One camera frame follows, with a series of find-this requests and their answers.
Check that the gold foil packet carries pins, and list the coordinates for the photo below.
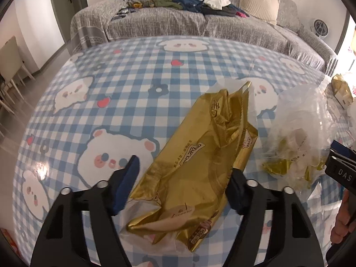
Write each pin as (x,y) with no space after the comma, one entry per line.
(340,87)

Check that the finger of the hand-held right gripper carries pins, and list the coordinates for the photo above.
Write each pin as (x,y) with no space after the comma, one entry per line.
(345,150)

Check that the beige chair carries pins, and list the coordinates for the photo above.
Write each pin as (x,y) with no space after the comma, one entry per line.
(11,58)

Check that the clear plastic bag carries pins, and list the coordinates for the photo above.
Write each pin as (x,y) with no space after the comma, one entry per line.
(300,111)

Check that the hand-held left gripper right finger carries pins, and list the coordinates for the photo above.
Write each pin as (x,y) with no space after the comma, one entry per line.
(236,189)

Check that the grey covered sofa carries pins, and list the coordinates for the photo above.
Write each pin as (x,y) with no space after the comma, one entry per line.
(236,30)

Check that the beige pillow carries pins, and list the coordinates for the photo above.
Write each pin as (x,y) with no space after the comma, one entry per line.
(258,2)

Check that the large gold foil wrapper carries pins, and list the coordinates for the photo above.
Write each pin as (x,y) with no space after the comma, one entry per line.
(194,158)

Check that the dark clothes pile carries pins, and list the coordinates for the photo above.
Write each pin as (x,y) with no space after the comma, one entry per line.
(222,11)

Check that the white garment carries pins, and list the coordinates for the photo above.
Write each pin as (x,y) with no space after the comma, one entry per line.
(217,1)

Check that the small gold wrapper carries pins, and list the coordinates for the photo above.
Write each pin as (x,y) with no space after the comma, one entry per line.
(278,167)

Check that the green garment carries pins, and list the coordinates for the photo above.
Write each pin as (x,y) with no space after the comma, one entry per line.
(164,4)

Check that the white round fan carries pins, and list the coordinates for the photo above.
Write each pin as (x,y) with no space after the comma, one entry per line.
(319,27)

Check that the red printed object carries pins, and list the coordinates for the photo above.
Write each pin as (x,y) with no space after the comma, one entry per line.
(7,237)

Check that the person's right hand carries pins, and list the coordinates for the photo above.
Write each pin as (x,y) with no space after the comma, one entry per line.
(343,222)

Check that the blue checked printed tablecloth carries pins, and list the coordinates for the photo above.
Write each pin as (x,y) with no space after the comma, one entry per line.
(139,69)

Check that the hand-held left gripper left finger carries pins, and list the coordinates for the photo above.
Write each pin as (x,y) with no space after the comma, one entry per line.
(129,180)

